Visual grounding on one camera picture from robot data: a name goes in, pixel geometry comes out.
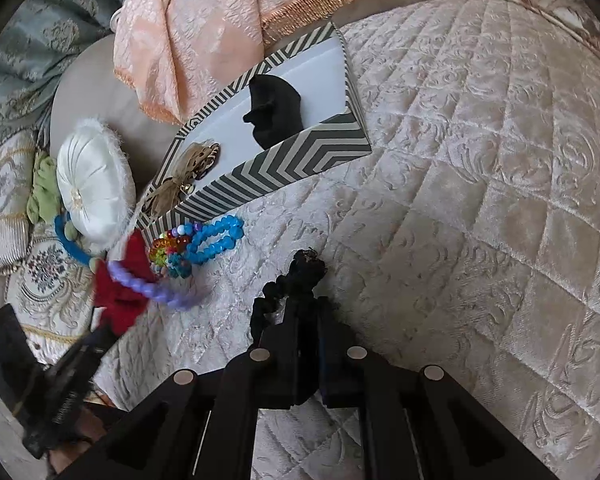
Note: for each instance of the striped cardboard box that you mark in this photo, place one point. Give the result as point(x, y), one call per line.
point(290, 160)

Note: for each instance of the leopard print bow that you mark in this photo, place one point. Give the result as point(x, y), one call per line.
point(200, 157)

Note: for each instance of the cream floral print cushion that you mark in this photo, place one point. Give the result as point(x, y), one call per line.
point(560, 10)

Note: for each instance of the red velvet bow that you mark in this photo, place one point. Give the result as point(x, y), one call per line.
point(132, 252)

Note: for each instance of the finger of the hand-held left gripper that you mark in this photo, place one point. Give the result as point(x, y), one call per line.
point(100, 342)

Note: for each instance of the green damask curtain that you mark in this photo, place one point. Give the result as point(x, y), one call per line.
point(40, 25)

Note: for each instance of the peach fringed cloth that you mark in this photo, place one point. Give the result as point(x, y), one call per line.
point(205, 20)

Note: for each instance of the person's left hand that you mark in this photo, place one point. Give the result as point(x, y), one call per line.
point(80, 435)

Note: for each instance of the black scrunchie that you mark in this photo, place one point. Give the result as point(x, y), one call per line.
point(305, 270)

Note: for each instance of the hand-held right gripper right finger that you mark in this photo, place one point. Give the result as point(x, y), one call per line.
point(335, 350)

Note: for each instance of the green and blue plush toy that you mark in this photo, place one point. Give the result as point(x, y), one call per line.
point(45, 185)

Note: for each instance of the beige upholstered sofa back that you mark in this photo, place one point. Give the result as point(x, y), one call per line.
point(95, 90)

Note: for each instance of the white round satin pillow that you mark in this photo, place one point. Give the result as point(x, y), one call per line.
point(92, 175)

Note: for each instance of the floral embroidered cushion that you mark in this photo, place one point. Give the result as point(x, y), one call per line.
point(45, 270)

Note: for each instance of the cream quilted bedspread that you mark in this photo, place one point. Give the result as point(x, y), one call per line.
point(455, 185)

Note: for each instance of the embroidered bolster cushion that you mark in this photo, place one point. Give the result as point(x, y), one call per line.
point(5, 185)

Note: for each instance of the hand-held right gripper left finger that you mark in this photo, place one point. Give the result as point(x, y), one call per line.
point(280, 340)

